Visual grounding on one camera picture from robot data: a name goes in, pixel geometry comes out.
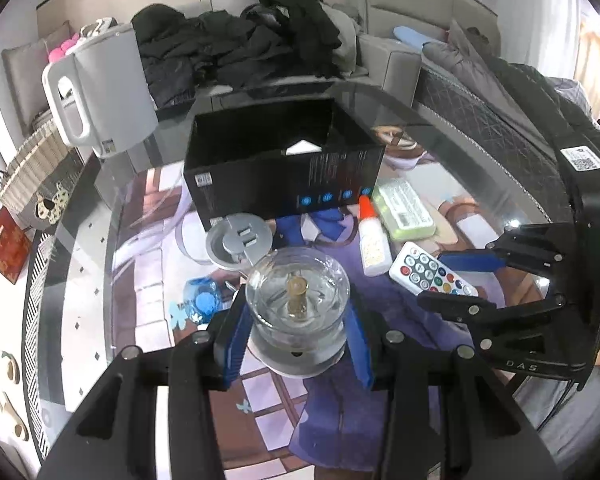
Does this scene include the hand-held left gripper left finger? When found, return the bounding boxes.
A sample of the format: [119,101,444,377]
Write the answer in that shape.
[39,294,254,480]

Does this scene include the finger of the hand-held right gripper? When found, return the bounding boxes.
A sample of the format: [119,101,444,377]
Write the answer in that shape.
[436,223,581,286]
[416,292,598,377]

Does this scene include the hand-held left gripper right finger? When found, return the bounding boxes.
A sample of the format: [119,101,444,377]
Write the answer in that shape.
[346,304,572,480]

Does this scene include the white remote control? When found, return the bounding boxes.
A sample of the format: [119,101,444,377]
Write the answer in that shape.
[388,241,480,298]

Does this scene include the clear glass jar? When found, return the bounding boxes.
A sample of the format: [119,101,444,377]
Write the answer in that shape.
[244,247,352,380]

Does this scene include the small blue-capped plastic bottle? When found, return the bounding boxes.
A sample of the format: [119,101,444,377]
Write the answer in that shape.
[182,276,231,326]

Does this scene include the light green plastic case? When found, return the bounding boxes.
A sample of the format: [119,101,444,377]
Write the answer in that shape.
[371,180,437,240]

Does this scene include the white glue bottle orange cap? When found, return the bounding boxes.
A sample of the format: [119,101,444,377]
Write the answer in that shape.
[357,195,393,277]

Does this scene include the grey round socket lid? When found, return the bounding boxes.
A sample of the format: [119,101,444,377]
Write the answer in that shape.
[205,212,272,273]

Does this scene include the dark quilted cover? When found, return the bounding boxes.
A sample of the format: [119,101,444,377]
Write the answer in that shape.
[412,62,576,226]

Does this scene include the person's grey trousers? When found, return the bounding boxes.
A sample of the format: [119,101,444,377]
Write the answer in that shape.
[505,355,600,476]

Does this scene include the grey padded jacket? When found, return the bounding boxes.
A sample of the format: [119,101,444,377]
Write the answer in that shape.
[422,19,593,126]

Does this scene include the black cardboard box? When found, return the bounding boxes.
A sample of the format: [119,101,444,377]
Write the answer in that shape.
[182,98,387,233]

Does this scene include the white card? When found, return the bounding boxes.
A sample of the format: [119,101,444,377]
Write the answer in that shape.
[283,138,323,155]

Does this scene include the beige slipper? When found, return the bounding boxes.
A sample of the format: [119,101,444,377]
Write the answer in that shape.
[0,392,30,441]
[0,349,21,383]

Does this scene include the light blue pillow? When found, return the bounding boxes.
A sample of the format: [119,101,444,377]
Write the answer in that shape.
[393,25,447,53]

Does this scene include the grey sofa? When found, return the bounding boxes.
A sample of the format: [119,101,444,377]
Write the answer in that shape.
[1,0,511,126]

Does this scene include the red paper bag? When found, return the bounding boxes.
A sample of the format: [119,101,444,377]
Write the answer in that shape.
[0,207,33,286]

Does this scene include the woven wicker basket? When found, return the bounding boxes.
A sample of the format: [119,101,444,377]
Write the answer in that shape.
[0,122,86,228]

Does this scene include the white electric kettle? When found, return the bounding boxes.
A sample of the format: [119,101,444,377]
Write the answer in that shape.
[42,23,160,160]

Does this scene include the pile of black clothes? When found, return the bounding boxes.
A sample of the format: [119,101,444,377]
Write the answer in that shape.
[131,0,357,110]

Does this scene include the pink plush toy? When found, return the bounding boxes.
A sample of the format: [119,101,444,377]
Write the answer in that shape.
[47,32,81,63]

